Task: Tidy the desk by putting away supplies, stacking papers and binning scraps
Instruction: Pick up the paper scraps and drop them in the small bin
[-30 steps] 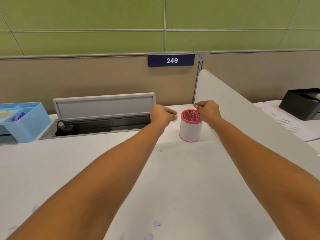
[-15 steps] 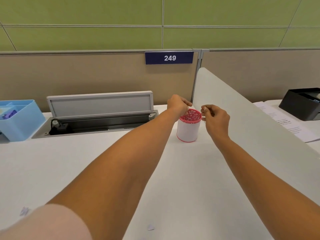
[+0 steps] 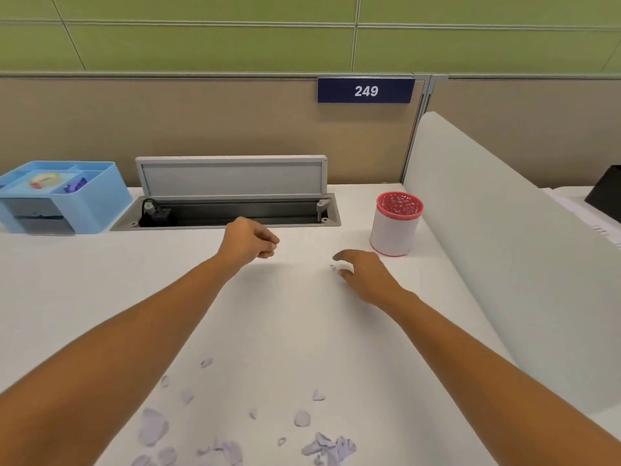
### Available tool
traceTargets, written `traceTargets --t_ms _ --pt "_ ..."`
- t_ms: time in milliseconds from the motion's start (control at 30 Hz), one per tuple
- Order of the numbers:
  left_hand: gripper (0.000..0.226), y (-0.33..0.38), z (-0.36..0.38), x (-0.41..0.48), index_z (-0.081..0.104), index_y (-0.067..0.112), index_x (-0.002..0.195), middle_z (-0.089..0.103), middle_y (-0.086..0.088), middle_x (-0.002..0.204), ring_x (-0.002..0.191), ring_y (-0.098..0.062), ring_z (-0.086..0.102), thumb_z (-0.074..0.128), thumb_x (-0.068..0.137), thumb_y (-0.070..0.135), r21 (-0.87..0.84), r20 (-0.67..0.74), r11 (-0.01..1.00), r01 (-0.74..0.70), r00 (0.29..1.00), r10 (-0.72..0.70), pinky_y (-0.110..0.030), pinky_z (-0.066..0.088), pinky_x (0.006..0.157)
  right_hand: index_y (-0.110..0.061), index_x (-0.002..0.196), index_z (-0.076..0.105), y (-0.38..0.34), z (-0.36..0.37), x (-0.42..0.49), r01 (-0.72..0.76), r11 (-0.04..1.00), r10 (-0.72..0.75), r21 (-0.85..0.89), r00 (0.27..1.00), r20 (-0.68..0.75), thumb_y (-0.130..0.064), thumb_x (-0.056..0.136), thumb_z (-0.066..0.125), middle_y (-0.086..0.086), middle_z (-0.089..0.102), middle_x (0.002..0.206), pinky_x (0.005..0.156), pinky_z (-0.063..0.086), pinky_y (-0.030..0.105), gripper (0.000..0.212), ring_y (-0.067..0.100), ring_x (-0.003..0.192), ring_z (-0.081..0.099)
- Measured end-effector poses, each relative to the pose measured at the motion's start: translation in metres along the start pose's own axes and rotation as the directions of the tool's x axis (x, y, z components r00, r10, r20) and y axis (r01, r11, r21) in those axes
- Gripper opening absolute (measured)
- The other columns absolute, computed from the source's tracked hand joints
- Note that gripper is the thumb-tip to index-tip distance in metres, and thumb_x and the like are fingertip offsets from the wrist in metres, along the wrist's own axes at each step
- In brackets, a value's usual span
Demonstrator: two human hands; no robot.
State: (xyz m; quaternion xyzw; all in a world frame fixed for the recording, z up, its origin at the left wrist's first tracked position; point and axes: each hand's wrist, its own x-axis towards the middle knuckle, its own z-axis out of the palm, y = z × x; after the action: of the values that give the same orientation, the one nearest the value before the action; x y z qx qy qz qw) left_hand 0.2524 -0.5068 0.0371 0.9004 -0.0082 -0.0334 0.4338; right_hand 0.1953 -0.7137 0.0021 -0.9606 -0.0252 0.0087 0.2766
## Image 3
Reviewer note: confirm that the person's right hand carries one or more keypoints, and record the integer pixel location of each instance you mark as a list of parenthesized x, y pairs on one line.
[(373, 281)]

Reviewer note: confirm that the person's left hand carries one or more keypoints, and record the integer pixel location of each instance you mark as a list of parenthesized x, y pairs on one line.
[(247, 242)]

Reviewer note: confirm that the single torn paper scrap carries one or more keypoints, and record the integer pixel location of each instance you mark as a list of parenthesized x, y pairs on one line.
[(344, 272)]

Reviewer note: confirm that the pink and white cup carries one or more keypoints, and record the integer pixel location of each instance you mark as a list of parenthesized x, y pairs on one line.
[(393, 232)]

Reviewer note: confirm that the blue desk organizer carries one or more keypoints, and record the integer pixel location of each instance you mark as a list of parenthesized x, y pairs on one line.
[(106, 208)]

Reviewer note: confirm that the purple stapler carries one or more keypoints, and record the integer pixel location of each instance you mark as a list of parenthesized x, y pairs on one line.
[(75, 185)]

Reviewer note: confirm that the heap of paper scraps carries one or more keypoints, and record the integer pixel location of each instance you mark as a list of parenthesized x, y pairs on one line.
[(153, 427)]

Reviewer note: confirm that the white printed paper sheets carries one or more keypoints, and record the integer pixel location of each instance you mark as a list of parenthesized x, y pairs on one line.
[(582, 213)]

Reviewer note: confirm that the clear tape roll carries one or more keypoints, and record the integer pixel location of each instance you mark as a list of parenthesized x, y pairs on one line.
[(35, 181)]

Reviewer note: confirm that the person's right forearm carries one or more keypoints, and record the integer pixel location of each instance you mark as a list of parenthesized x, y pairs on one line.
[(495, 383)]

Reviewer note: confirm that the person's left forearm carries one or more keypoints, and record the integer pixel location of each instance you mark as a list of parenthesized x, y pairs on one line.
[(121, 359)]

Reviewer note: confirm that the black desk organizer box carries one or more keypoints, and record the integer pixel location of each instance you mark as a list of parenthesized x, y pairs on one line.
[(606, 196)]

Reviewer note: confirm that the white side divider panel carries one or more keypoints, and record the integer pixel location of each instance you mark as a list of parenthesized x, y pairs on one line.
[(509, 247)]

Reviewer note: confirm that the beige partition panel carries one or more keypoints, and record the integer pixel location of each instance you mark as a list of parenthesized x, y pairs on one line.
[(524, 126), (145, 126)]

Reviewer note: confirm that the blue number sign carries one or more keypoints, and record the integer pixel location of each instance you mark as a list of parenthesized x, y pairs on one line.
[(335, 90)]

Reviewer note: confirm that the grey partition post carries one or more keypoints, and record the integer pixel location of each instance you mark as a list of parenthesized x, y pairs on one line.
[(415, 130)]

